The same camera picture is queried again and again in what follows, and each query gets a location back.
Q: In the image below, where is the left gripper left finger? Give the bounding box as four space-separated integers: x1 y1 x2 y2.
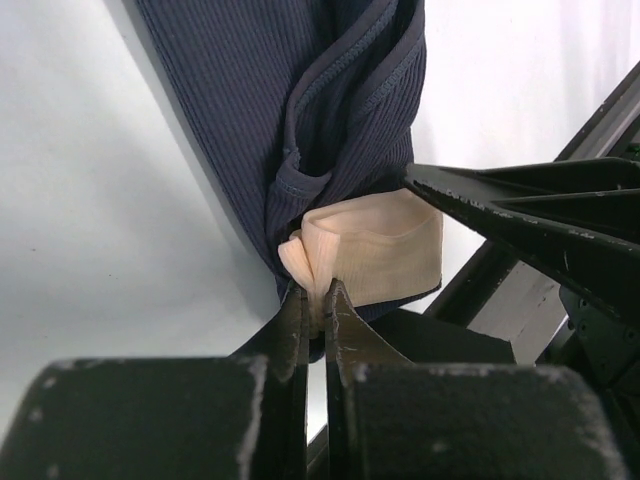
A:
1 285 309 479

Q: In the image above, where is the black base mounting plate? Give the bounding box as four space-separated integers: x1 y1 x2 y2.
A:
307 70 639 479

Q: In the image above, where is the navy blue underwear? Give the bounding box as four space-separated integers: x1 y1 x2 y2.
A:
132 0 446 364

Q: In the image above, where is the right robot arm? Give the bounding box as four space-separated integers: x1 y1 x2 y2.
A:
404 157 639 472

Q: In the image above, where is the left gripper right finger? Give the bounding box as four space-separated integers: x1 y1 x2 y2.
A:
325 281 639 479

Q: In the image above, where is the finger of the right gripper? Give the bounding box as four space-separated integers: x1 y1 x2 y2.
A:
404 157 639 323

